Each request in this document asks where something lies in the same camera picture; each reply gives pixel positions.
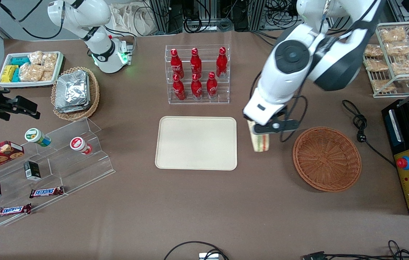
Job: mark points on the triangular sandwich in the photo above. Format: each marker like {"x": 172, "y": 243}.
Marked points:
{"x": 261, "y": 142}

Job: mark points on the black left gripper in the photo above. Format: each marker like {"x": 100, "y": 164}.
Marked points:
{"x": 281, "y": 112}

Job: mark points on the small silver box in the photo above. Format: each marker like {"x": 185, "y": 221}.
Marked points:
{"x": 208, "y": 256}

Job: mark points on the brown snickers bar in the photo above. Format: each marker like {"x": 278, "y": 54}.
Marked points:
{"x": 12, "y": 210}
{"x": 46, "y": 192}

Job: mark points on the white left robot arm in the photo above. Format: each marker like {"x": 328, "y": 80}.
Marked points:
{"x": 291, "y": 72}

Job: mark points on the red emergency stop button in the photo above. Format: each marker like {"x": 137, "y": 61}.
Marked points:
{"x": 404, "y": 163}

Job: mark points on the beige plastic tray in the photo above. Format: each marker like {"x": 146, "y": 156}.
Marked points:
{"x": 190, "y": 144}

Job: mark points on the round brown wicker basket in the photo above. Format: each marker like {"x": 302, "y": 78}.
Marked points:
{"x": 327, "y": 159}

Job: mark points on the clear rice cracker bag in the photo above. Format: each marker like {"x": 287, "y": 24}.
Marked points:
{"x": 49, "y": 61}
{"x": 31, "y": 72}
{"x": 35, "y": 57}
{"x": 48, "y": 76}

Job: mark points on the green lid snack cup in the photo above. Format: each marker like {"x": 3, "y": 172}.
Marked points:
{"x": 36, "y": 136}

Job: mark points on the oval light wicker basket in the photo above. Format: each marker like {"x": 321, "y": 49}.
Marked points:
{"x": 94, "y": 94}

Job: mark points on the aluminium frame post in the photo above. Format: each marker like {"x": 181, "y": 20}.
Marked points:
{"x": 161, "y": 16}
{"x": 256, "y": 14}

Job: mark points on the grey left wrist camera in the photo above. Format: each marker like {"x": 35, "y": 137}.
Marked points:
{"x": 283, "y": 126}

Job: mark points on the red lid snack cup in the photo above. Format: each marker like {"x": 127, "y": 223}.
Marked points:
{"x": 79, "y": 145}

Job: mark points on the clear acrylic bottle rack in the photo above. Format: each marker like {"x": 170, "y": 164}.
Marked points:
{"x": 224, "y": 94}

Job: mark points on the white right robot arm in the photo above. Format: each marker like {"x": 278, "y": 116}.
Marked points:
{"x": 96, "y": 14}

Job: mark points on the teal snack pack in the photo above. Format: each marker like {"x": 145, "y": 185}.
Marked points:
{"x": 16, "y": 76}
{"x": 20, "y": 61}

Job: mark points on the yellow snack pack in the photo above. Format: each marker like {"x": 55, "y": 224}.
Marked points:
{"x": 8, "y": 74}

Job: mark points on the white rectangular snack tray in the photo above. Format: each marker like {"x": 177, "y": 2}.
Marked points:
{"x": 27, "y": 84}

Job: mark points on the clear acrylic stepped display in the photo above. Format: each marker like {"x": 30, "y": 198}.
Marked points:
{"x": 81, "y": 169}

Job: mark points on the red cola bottle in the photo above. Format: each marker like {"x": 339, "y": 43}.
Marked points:
{"x": 176, "y": 65}
{"x": 212, "y": 87}
{"x": 221, "y": 65}
{"x": 179, "y": 90}
{"x": 196, "y": 89}
{"x": 196, "y": 64}

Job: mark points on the silver foil pack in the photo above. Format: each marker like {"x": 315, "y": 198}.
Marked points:
{"x": 72, "y": 109}
{"x": 70, "y": 88}

